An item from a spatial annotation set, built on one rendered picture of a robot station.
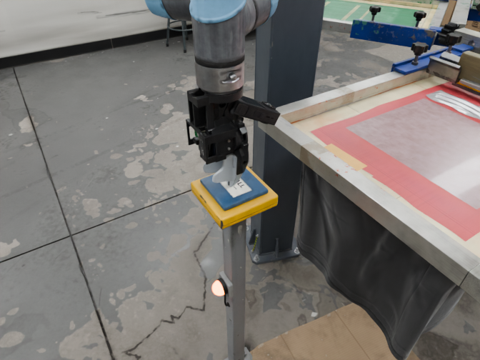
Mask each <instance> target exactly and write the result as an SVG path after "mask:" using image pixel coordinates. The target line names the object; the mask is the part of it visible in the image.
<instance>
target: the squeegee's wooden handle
mask: <svg viewBox="0 0 480 360"><path fill-rule="evenodd" d="M458 66H460V67H461V73H460V75H459V78H458V80H459V81H460V80H461V79H467V80H469V81H472V82H474V83H477V84H480V54H477V53H474V52H472V51H465V52H464V53H463V54H462V55H461V57H460V59H459V62H458Z"/></svg>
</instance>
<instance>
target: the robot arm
mask: <svg viewBox="0 0 480 360"><path fill-rule="evenodd" d="M278 1H279V0H145V2H146V5H147V7H148V9H149V10H150V11H151V13H153V14H155V15H157V16H161V17H164V18H168V19H172V20H177V19H178V20H183V21H192V31H193V40H194V56H195V59H194V61H195V70H196V84H197V86H198V88H196V89H191V90H188V91H187V97H188V105H189V119H186V130H187V136H188V144H189V145H192V144H196V145H199V151H200V157H201V158H202V159H203V160H204V161H205V162H206V163H205V164H204V166H203V170H204V172H205V173H215V174H214V175H213V177H212V181H213V182H214V183H220V182H225V181H226V182H227V184H228V185H229V186H230V187H232V186H234V185H235V184H236V183H237V182H238V180H239V179H240V178H241V176H242V174H243V173H244V172H245V169H246V166H247V164H248V162H249V143H248V134H247V130H246V127H245V123H244V122H243V120H244V118H243V117H245V118H248V119H253V120H256V121H260V122H261V123H263V124H271V125H275V124H276V122H277V120H278V118H279V116H280V114H281V113H279V112H278V111H277V110H276V108H275V107H274V106H273V105H271V104H270V103H267V102H265V101H262V102H261V101H257V100H255V99H251V98H249V97H246V96H243V85H244V59H245V36H246V35H247V34H249V33H250V32H251V31H253V30H254V29H256V28H257V27H259V26H262V25H264V24H265V23H266V22H267V21H268V20H269V18H270V17H271V16H272V15H273V14H274V12H275V11H276V8H277V5H278ZM190 126H191V127H192V128H193V129H194V133H195V137H193V138H191V139H190V133H189V127H190Z"/></svg>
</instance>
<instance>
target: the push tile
mask: <svg viewBox="0 0 480 360"><path fill-rule="evenodd" d="M212 177H213V174H212V175H211V176H207V177H204V178H202V179H200V182H201V184H202V185H203V186H204V188H205V189H206V190H207V191H208V192H209V193H210V194H211V196H212V197H213V198H214V199H215V201H216V202H217V203H218V204H219V206H220V207H221V208H222V209H223V210H224V211H226V210H229V209H231V208H234V207H235V206H238V205H240V204H243V203H245V202H248V201H251V200H252V199H255V198H257V197H259V196H262V195H264V194H267V193H268V192H269V190H268V189H267V188H266V187H265V186H264V185H263V184H262V183H261V182H260V181H259V180H258V179H257V178H256V177H255V176H254V175H253V174H252V173H251V172H250V171H249V170H248V169H247V168H246V169H245V172H244V173H243V174H242V176H241V178H240V179H239V180H238V182H237V183H236V184H235V185H234V186H232V187H230V186H229V185H228V184H227V182H226V181H225V182H220V183H214V182H213V181H212Z"/></svg>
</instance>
